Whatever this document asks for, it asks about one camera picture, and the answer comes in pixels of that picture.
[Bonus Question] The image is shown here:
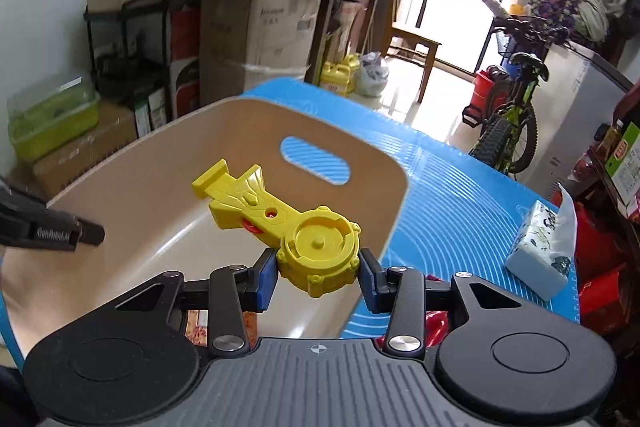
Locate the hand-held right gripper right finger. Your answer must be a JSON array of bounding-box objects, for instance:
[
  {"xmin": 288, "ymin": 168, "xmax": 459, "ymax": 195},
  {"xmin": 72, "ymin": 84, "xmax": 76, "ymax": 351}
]
[{"xmin": 358, "ymin": 248, "xmax": 523, "ymax": 357}]

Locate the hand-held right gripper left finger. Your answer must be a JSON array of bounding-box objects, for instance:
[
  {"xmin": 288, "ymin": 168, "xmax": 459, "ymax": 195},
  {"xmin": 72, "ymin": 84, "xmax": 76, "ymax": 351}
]
[{"xmin": 116, "ymin": 251, "xmax": 277, "ymax": 357}]

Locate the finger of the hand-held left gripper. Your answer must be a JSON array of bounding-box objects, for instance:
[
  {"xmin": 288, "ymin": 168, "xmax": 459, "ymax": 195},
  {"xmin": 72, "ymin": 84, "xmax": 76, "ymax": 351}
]
[{"xmin": 0, "ymin": 177, "xmax": 106, "ymax": 253}]

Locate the yellow toy launcher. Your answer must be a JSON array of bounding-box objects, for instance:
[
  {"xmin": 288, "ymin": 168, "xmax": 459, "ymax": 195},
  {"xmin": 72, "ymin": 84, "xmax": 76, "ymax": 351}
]
[{"xmin": 192, "ymin": 160, "xmax": 362, "ymax": 299}]

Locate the red hero figure toy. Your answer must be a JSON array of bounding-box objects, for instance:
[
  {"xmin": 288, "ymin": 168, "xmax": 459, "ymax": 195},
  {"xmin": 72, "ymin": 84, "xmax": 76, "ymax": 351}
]
[{"xmin": 424, "ymin": 276, "xmax": 457, "ymax": 349}]

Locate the red patterned small box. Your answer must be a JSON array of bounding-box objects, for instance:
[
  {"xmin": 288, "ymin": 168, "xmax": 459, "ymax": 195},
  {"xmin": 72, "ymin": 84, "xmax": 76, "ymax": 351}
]
[{"xmin": 184, "ymin": 307, "xmax": 210, "ymax": 348}]

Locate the beige plastic storage bin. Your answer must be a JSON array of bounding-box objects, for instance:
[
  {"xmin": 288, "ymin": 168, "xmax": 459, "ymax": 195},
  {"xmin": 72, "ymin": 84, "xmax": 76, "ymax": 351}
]
[{"xmin": 0, "ymin": 96, "xmax": 412, "ymax": 358}]

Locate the brown cardboard box black print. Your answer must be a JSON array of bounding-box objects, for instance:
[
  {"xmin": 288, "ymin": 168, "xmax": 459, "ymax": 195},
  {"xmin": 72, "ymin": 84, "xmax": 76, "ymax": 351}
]
[{"xmin": 32, "ymin": 102, "xmax": 139, "ymax": 200}]

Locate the green container clear lid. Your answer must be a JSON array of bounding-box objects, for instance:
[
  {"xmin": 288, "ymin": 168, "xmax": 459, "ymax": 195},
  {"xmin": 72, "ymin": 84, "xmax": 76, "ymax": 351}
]
[{"xmin": 7, "ymin": 74, "xmax": 100, "ymax": 162}]

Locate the blue silicone mat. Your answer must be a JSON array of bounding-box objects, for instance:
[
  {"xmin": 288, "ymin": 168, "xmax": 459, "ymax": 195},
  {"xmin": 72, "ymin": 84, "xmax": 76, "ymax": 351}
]
[{"xmin": 240, "ymin": 77, "xmax": 581, "ymax": 339}]

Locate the green white small box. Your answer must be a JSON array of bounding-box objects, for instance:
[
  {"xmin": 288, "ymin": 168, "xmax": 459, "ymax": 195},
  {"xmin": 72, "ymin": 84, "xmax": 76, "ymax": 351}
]
[{"xmin": 133, "ymin": 88, "xmax": 172, "ymax": 138}]

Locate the white tissue pack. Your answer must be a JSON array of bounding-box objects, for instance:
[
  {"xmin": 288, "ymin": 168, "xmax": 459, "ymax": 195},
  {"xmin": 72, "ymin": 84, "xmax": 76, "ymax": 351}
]
[{"xmin": 504, "ymin": 183, "xmax": 578, "ymax": 300}]

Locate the black rolling cart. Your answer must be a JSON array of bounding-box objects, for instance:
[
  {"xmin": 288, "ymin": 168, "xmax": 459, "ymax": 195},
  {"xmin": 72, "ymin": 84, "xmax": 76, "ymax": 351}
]
[{"xmin": 84, "ymin": 0, "xmax": 173, "ymax": 135}]

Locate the white red appliance box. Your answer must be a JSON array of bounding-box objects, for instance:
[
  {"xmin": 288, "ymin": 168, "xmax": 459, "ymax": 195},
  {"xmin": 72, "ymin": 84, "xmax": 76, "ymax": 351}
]
[{"xmin": 170, "ymin": 59, "xmax": 202, "ymax": 118}]

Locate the film-wrapped brown cardboard box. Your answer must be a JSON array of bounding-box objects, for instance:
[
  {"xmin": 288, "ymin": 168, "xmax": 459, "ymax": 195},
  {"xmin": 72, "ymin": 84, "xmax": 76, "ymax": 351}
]
[{"xmin": 200, "ymin": 61, "xmax": 309, "ymax": 108}]

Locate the green black bicycle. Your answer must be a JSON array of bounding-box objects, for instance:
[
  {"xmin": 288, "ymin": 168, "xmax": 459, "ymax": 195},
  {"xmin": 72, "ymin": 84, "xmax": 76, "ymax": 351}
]
[{"xmin": 462, "ymin": 0, "xmax": 571, "ymax": 178}]

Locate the clear plastic bag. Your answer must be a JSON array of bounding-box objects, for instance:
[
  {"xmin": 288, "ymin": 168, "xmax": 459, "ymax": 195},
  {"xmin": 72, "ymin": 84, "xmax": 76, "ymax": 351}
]
[{"xmin": 356, "ymin": 52, "xmax": 391, "ymax": 98}]

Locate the red bucket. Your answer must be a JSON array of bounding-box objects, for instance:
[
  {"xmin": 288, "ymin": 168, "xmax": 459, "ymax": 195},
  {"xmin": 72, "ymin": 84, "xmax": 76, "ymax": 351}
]
[{"xmin": 472, "ymin": 69, "xmax": 507, "ymax": 114}]

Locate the red plastic bag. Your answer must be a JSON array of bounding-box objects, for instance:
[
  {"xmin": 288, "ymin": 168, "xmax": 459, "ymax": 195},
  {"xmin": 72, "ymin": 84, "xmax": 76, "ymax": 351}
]
[{"xmin": 575, "ymin": 202, "xmax": 632, "ymax": 333}]

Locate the red cardboard box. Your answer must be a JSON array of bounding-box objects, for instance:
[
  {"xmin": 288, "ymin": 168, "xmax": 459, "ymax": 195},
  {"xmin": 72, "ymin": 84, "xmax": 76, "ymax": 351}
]
[{"xmin": 170, "ymin": 7, "xmax": 202, "ymax": 64}]

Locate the wooden chair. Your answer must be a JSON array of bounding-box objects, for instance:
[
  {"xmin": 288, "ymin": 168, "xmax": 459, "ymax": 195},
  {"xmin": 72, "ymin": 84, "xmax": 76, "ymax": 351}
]
[{"xmin": 382, "ymin": 0, "xmax": 443, "ymax": 102}]

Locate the pale large cardboard box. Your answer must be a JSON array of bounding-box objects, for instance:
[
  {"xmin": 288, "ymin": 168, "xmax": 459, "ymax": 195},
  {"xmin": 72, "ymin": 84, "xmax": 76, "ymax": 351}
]
[{"xmin": 200, "ymin": 0, "xmax": 324, "ymax": 68}]

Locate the white chest freezer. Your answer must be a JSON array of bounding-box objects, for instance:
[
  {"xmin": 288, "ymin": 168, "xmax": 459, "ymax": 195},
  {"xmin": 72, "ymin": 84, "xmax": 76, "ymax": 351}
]
[{"xmin": 520, "ymin": 39, "xmax": 633, "ymax": 202}]

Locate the green cardboard box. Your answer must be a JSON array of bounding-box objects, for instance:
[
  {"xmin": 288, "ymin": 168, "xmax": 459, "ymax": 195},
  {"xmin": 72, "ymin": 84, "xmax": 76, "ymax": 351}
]
[{"xmin": 604, "ymin": 122, "xmax": 640, "ymax": 212}]

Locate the floral fabric bag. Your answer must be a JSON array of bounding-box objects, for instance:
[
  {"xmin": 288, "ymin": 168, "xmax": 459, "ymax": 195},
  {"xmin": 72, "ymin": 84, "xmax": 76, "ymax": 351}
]
[{"xmin": 530, "ymin": 0, "xmax": 582, "ymax": 40}]

